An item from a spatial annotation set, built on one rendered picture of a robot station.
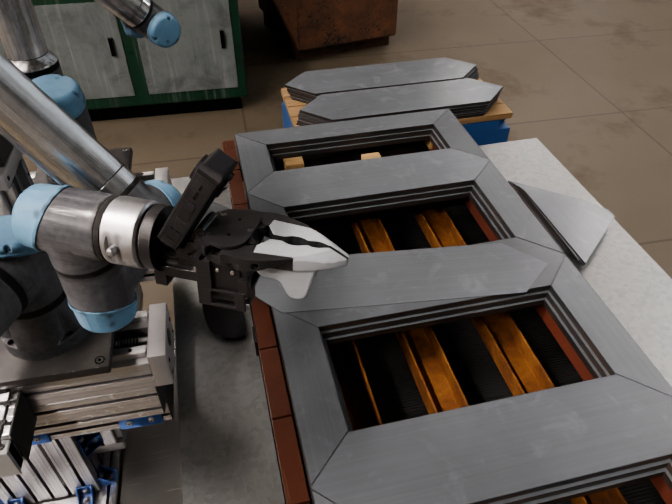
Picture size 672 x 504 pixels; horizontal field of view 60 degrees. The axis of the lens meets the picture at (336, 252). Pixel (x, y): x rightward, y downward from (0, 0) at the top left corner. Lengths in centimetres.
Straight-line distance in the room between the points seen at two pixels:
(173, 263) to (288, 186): 107
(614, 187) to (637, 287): 183
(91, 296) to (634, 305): 132
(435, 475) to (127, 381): 59
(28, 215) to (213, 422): 82
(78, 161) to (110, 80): 309
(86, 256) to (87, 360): 44
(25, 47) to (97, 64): 235
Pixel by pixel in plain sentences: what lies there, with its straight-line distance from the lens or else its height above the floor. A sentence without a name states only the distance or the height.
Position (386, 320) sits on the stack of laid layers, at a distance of 134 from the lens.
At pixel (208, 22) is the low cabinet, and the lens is 371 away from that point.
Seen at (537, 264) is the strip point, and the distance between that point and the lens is 152.
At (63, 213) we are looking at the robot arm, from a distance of 68.
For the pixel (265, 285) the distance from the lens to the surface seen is 139.
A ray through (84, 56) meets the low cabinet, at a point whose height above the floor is 44.
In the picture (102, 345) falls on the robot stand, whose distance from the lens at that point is 112.
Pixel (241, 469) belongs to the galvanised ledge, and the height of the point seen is 68.
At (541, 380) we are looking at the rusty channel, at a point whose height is 70.
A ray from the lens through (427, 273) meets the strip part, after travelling 143.
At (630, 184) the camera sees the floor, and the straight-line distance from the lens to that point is 359.
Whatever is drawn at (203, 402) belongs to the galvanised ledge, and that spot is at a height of 68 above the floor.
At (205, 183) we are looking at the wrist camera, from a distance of 56.
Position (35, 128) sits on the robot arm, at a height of 148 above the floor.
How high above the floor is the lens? 184
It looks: 42 degrees down
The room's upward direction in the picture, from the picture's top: straight up
